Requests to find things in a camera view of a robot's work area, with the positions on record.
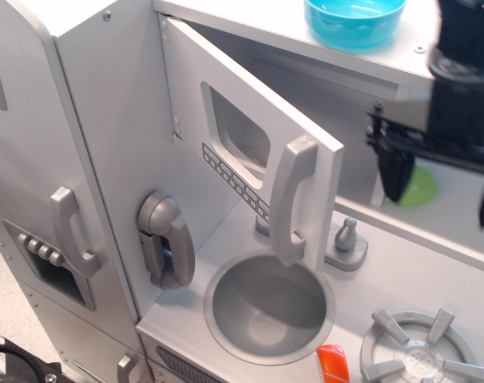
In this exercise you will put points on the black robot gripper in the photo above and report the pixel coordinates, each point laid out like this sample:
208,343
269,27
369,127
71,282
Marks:
449,127

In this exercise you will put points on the silver microwave door handle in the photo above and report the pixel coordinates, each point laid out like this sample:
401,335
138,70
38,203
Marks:
297,162

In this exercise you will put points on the grey toy microwave door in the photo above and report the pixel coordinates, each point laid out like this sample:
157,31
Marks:
239,126

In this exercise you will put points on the green plastic pear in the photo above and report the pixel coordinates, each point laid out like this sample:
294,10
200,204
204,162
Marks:
422,188

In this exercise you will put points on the grey toy faucet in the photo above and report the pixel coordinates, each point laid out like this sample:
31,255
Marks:
341,247

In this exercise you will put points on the grey toy stove burner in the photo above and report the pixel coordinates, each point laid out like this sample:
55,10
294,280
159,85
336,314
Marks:
412,346

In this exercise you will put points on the turquoise plastic bowl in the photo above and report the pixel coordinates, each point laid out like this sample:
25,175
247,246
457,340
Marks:
353,24

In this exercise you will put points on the orange toy carrot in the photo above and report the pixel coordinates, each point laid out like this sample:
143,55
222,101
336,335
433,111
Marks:
333,363

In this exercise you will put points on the grey toy sink basin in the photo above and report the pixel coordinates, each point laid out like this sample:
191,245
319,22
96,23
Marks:
264,313

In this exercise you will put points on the grey toy fridge door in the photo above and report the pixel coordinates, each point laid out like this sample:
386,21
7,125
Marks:
41,149

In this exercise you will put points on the grey toy ice dispenser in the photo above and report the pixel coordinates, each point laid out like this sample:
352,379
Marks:
49,265

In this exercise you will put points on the black equipment base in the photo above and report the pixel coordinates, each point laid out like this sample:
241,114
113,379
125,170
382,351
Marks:
18,365

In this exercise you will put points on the grey toy wall phone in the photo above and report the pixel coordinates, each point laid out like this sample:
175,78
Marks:
166,242

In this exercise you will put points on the silver lower door handle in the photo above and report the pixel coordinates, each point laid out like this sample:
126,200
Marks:
130,368

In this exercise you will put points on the silver fridge door handle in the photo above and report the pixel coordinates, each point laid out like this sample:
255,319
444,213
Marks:
64,207

